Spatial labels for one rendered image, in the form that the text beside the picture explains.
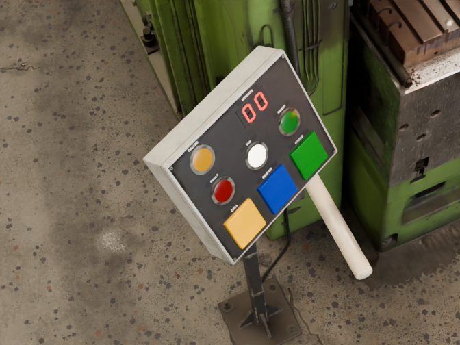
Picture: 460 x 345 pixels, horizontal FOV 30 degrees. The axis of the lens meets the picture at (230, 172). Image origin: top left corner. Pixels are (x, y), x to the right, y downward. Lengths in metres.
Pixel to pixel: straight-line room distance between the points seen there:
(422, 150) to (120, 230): 1.10
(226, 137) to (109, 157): 1.43
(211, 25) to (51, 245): 0.97
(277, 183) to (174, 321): 1.09
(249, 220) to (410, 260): 1.15
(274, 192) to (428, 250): 1.15
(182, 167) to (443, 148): 0.94
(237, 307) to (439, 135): 0.87
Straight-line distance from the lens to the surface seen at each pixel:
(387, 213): 2.53
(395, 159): 2.23
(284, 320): 2.69
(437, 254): 2.80
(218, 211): 1.66
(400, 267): 2.77
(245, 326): 2.69
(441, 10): 2.04
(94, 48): 3.32
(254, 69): 1.68
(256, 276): 2.35
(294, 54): 1.98
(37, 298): 2.86
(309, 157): 1.77
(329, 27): 2.01
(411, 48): 1.97
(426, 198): 2.69
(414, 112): 2.08
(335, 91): 2.23
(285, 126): 1.72
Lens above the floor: 2.54
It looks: 60 degrees down
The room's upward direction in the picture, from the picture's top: 11 degrees counter-clockwise
